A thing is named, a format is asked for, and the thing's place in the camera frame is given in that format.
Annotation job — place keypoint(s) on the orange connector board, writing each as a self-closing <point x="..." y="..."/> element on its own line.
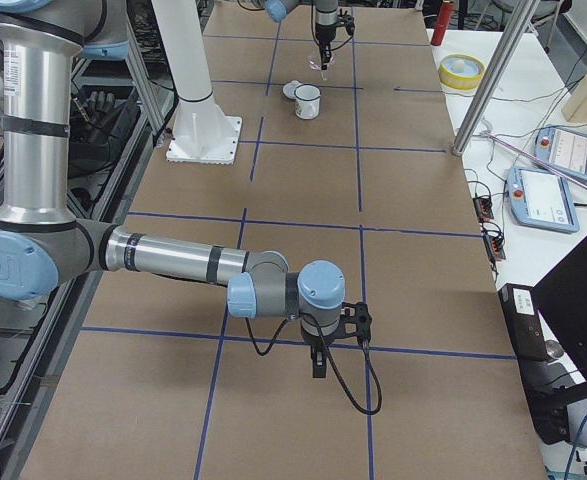
<point x="494" y="240"/>
<point x="482" y="202"/>

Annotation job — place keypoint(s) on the near teach pendant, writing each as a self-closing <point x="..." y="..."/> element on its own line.
<point x="542" y="200"/>

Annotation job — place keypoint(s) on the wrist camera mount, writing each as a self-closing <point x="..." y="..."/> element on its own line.
<point x="345" y="21"/>
<point x="355" y="322"/>

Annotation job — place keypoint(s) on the far teach pendant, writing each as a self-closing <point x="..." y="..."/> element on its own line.
<point x="563" y="148"/>

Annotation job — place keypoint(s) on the teach pendant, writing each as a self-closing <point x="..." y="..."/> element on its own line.
<point x="563" y="148"/>
<point x="542" y="200"/>

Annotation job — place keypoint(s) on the metal reacher grabber stick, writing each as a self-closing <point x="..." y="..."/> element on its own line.
<point x="536" y="161"/>

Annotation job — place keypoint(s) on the white mug lid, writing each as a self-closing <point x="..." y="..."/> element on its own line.
<point x="289" y="89"/>

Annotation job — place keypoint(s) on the black computer box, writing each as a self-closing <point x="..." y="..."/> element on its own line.
<point x="556" y="402"/>

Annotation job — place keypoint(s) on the red bottle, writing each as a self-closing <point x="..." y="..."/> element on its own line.
<point x="443" y="18"/>

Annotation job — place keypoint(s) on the aluminium frame post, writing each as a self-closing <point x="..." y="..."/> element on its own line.
<point x="506" y="47"/>

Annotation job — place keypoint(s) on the orange connector board near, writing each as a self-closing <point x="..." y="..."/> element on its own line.
<point x="494" y="240"/>

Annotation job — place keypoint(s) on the orange connector board far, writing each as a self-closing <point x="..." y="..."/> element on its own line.
<point x="482" y="202"/>

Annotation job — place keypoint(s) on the white enamel mug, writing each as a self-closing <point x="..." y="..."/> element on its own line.
<point x="307" y="101"/>

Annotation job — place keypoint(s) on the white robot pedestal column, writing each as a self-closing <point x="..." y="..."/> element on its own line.
<point x="201" y="132"/>

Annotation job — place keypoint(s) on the black laptop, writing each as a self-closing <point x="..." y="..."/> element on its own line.
<point x="561" y="297"/>

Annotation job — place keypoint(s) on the yellow tape roll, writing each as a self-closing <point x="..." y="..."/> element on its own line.
<point x="461" y="71"/>

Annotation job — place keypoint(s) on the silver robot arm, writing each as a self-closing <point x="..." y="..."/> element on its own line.
<point x="43" y="244"/>
<point x="324" y="23"/>

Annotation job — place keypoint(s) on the clear glass funnel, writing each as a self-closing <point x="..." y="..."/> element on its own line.
<point x="316" y="64"/>

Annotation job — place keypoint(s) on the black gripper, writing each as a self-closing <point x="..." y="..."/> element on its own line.
<point x="324" y="33"/>
<point x="314" y="342"/>

